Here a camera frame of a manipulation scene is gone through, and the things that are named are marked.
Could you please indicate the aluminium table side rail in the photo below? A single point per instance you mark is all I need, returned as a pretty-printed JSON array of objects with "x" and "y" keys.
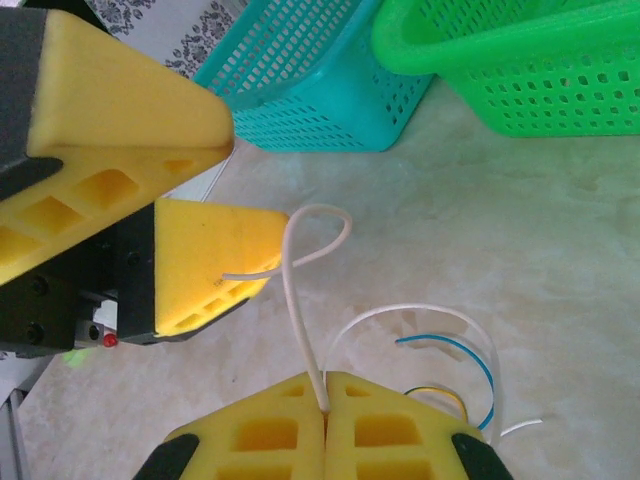
[{"x": 12, "y": 425}]

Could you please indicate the green plastic basket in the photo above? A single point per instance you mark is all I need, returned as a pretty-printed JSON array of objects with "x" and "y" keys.
[{"x": 525, "y": 95}]

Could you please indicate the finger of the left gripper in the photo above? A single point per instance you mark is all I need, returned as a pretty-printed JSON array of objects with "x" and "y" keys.
[
  {"x": 215, "y": 245},
  {"x": 110, "y": 100}
]

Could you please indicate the teal plastic basket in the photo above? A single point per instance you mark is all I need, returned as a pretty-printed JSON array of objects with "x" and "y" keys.
[{"x": 320, "y": 100}]

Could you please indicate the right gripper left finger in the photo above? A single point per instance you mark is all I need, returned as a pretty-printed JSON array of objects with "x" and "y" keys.
[{"x": 260, "y": 440}]

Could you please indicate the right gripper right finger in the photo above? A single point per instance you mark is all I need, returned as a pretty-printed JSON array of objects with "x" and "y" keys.
[{"x": 390, "y": 440}]

